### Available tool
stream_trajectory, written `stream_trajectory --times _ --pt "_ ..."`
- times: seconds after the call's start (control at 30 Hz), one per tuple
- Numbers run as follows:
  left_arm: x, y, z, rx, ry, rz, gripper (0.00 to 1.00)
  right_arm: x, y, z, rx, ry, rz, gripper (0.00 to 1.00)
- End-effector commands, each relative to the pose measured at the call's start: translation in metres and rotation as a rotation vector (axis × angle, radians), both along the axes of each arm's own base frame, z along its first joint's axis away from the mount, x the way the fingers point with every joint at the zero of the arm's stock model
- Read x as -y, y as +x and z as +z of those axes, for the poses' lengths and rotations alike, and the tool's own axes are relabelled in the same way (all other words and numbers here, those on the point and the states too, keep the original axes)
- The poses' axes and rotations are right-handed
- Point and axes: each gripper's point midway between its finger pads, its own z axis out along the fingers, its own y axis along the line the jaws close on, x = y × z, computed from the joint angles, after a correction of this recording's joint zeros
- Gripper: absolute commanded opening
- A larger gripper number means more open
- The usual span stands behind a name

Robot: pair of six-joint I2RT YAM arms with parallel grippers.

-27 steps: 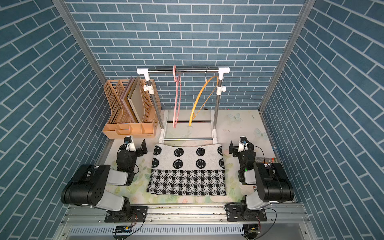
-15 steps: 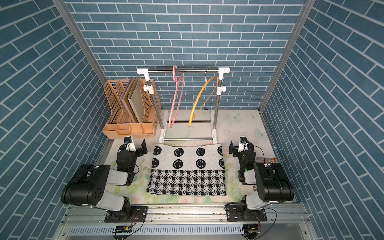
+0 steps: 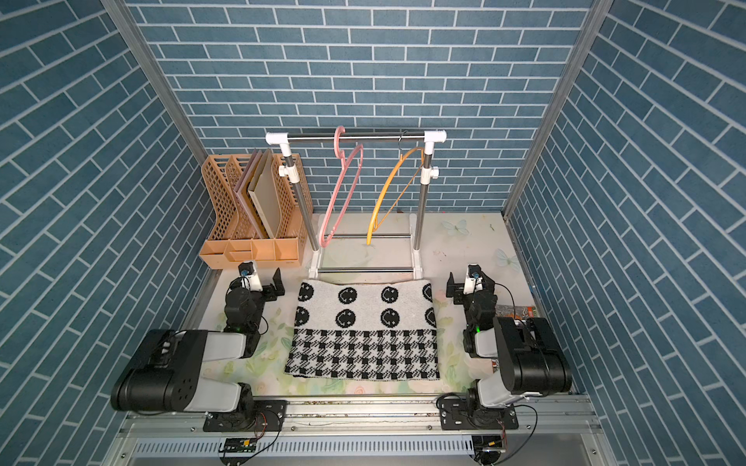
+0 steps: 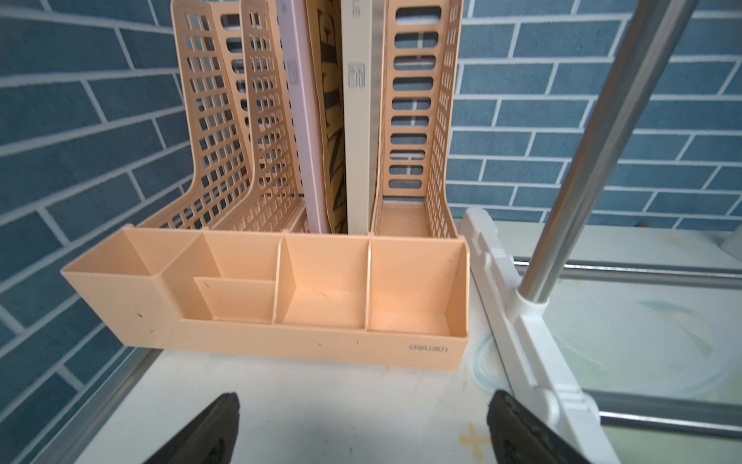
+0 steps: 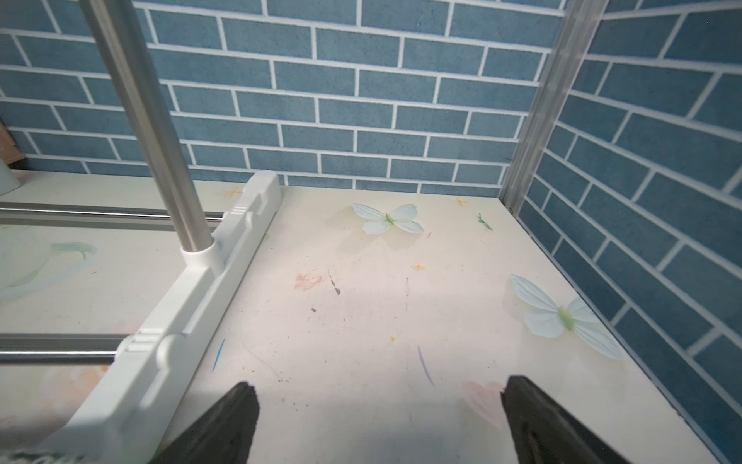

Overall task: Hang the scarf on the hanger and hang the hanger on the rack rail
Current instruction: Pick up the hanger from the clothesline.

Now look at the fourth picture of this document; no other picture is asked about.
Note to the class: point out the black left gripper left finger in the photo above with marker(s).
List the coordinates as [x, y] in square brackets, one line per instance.
[210, 437]

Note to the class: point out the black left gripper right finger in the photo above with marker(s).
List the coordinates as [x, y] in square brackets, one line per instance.
[518, 436]

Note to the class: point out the white and steel clothes rack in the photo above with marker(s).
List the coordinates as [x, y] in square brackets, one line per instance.
[514, 302]

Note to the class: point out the peach plastic desk organizer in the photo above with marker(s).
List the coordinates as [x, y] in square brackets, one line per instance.
[226, 269]

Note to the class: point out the brown patterned book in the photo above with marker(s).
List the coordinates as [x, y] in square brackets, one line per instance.
[324, 29]

